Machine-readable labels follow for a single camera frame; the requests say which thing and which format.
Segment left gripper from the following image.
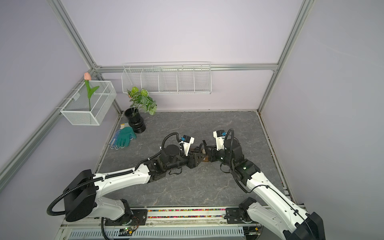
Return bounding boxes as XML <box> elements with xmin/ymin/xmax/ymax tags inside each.
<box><xmin>165</xmin><ymin>149</ymin><xmax>206</xmax><ymax>172</ymax></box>

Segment black round-face watch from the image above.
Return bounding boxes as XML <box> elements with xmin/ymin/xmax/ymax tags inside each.
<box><xmin>193</xmin><ymin>143</ymin><xmax>206</xmax><ymax>154</ymax></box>

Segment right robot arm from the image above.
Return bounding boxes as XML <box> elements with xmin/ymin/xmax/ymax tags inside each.
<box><xmin>200</xmin><ymin>140</ymin><xmax>326</xmax><ymax>240</ymax></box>

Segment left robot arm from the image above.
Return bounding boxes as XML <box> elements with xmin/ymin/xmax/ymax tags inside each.
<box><xmin>63</xmin><ymin>144</ymin><xmax>206</xmax><ymax>224</ymax></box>

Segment black ribbed plant pot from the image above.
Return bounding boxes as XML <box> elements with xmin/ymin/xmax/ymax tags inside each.
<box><xmin>124</xmin><ymin>108</ymin><xmax>146</xmax><ymax>134</ymax></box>

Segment green work glove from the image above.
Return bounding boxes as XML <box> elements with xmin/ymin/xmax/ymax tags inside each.
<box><xmin>116</xmin><ymin>127</ymin><xmax>137</xmax><ymax>149</ymax></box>

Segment green artificial potted plant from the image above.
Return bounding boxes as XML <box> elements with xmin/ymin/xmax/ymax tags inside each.
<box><xmin>127</xmin><ymin>87</ymin><xmax>158</xmax><ymax>116</ymax></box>

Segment blue dotted work glove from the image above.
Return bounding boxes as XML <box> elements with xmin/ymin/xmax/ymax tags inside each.
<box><xmin>108</xmin><ymin>130</ymin><xmax>120</xmax><ymax>149</ymax></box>

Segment pink artificial tulip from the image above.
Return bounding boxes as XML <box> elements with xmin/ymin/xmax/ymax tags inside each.
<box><xmin>84</xmin><ymin>73</ymin><xmax>100</xmax><ymax>112</ymax></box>

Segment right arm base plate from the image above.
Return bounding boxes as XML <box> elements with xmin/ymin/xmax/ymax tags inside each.
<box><xmin>224</xmin><ymin>207</ymin><xmax>255</xmax><ymax>224</ymax></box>

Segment aluminium front rail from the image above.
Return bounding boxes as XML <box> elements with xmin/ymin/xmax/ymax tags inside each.
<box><xmin>60</xmin><ymin>206</ymin><xmax>263</xmax><ymax>229</ymax></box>

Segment long white wire shelf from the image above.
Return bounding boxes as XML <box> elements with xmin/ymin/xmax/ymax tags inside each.
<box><xmin>121</xmin><ymin>62</ymin><xmax>212</xmax><ymax>94</ymax></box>

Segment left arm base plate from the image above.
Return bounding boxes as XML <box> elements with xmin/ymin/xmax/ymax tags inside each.
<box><xmin>105</xmin><ymin>209</ymin><xmax>148</xmax><ymax>226</ymax></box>

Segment white slotted cable duct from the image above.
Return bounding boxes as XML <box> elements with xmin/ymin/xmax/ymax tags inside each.
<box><xmin>67</xmin><ymin>227</ymin><xmax>245</xmax><ymax>240</ymax></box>

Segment black corrugated cable conduit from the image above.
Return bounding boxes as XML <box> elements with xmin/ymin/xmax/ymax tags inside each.
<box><xmin>46</xmin><ymin>132</ymin><xmax>181</xmax><ymax>240</ymax></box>

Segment white mesh wall basket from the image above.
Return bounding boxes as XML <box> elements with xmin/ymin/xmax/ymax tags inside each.
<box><xmin>60</xmin><ymin>81</ymin><xmax>117</xmax><ymax>126</ymax></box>

